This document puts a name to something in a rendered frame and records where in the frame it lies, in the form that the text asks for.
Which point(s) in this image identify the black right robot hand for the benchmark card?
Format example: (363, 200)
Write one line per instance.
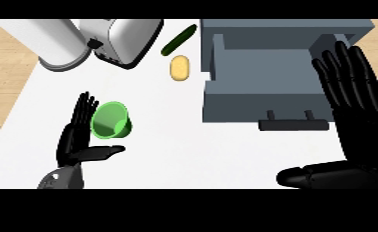
(355, 109)

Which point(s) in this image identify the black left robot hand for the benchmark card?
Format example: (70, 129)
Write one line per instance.
(73, 132)

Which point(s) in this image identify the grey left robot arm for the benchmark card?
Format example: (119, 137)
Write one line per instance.
(60, 177)

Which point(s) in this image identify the green cup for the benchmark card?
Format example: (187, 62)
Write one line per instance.
(110, 120)

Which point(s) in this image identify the grey open drawer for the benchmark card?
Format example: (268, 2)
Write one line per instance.
(262, 82)

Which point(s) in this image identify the grey drawer cabinet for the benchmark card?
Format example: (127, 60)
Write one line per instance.
(289, 31)

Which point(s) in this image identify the white cylindrical appliance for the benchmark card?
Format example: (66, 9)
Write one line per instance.
(51, 44)

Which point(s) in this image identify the yellow potato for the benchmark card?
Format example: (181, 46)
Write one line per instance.
(180, 68)

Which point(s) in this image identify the white toaster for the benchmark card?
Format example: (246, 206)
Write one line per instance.
(125, 41)

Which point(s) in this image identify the green cucumber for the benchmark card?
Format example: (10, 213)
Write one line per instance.
(178, 40)

